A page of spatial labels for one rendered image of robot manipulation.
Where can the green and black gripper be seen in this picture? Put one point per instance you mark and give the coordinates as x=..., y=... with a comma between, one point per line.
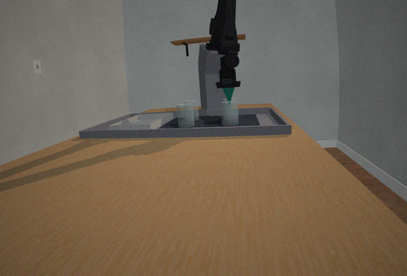
x=231, y=87

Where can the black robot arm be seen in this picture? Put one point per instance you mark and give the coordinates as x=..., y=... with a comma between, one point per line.
x=223, y=24

